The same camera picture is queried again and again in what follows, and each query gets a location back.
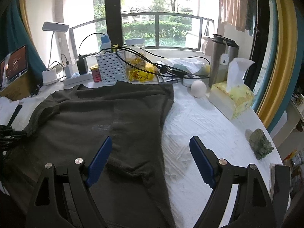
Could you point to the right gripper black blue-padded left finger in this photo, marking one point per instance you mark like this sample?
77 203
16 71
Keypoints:
48 206

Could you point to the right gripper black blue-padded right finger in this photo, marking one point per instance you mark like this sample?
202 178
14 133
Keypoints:
252 206

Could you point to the dark grey t-shirt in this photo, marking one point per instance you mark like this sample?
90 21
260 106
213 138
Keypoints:
131 191

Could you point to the white folded towel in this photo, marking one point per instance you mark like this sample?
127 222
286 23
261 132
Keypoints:
9 110

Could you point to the brown cardboard box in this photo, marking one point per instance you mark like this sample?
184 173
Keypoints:
19 88

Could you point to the green toad figurine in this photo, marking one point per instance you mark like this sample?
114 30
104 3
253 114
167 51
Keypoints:
259 144

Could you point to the tablet with dark screen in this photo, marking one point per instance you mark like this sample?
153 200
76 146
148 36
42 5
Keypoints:
16 65

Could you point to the white desk lamp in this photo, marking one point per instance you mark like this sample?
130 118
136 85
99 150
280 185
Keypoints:
53 27

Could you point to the white charger plug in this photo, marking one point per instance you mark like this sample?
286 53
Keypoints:
68 70

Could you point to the white power strip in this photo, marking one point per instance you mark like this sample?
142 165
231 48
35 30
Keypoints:
77 77

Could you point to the black power adapter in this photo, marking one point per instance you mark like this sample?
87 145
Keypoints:
82 65

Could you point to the teal yellow left curtain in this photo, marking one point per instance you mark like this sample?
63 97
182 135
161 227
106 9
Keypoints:
14 35

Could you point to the teal yellow curtain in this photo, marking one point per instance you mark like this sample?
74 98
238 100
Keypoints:
14 35
284 54

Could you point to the red can yellow lid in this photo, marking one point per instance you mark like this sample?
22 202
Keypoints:
95 73

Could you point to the balcony metal railing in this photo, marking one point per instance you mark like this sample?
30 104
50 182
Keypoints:
167 29

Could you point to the yellow tissue box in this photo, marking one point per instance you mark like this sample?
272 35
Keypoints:
233 96

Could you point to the white plastic basket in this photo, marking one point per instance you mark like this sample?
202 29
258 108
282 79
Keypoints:
112 67

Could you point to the white egg-shaped ball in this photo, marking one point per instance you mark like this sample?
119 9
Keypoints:
198 89

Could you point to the blue-capped bottle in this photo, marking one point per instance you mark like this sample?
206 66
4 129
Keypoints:
105 42

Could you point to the yellow duck bag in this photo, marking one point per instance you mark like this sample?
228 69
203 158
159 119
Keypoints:
146 73

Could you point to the white plastic bag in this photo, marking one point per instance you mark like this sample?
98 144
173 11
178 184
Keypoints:
194 65

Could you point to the clear snack jar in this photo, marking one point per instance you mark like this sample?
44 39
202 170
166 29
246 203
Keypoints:
138 47

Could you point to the steel thermos mug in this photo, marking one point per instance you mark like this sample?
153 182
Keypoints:
224 51

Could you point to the hanging pink garment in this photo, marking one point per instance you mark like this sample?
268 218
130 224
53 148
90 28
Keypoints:
234 13

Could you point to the teal yellow right curtain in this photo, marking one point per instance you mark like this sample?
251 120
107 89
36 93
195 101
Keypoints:
284 54

